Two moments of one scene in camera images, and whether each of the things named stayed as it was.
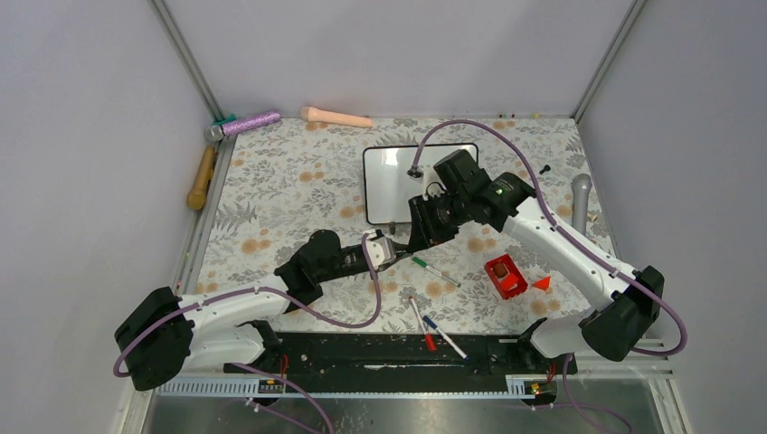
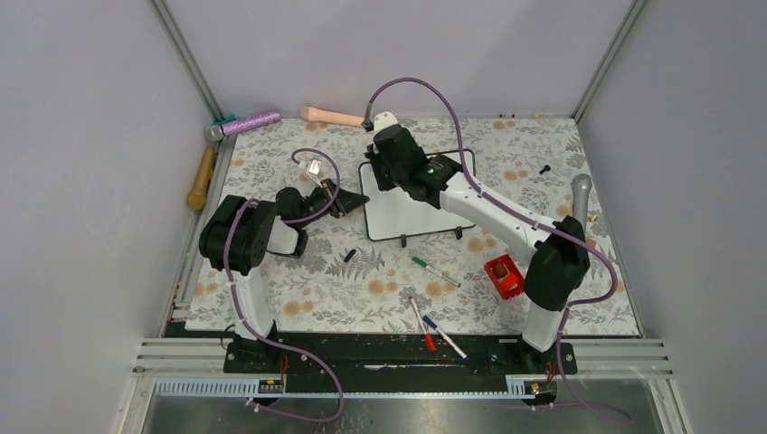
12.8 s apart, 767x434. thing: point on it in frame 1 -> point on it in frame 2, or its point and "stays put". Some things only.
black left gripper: [400, 250] -> [347, 201]
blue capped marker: [446, 338] stays put
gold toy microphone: [195, 199] stays put
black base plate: [403, 355] stays put
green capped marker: [436, 271] stays put
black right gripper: [424, 231] -> [375, 157]
